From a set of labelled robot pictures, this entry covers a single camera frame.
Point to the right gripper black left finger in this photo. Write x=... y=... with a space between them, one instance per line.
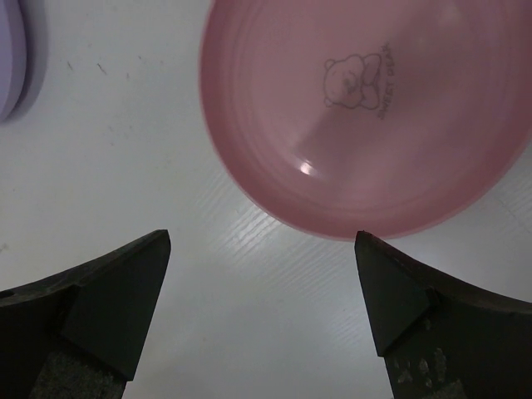
x=80 y=333

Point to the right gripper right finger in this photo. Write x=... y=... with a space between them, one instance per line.
x=441 y=337

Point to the pink plate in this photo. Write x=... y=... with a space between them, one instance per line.
x=384 y=116

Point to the purple plate back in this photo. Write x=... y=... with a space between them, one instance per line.
x=24 y=56

